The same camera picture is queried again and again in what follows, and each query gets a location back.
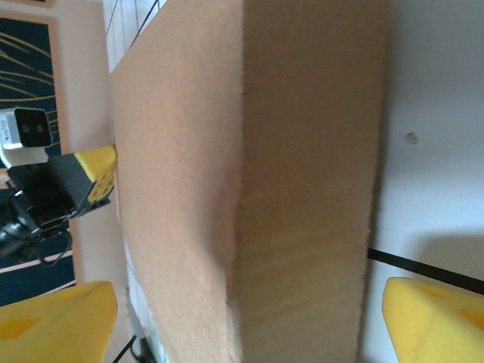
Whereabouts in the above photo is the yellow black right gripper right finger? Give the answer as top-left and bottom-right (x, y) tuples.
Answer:
(381, 277), (484, 363)

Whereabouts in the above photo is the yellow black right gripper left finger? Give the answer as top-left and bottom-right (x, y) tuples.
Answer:
(0, 280), (119, 363)

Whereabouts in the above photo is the brown cardboard paper box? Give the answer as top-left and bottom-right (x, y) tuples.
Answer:
(109, 0), (390, 363)

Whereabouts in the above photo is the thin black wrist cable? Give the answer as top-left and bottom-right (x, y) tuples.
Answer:
(34, 229), (76, 268)

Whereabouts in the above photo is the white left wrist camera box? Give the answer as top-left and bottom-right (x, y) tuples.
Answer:
(0, 107), (53, 169)

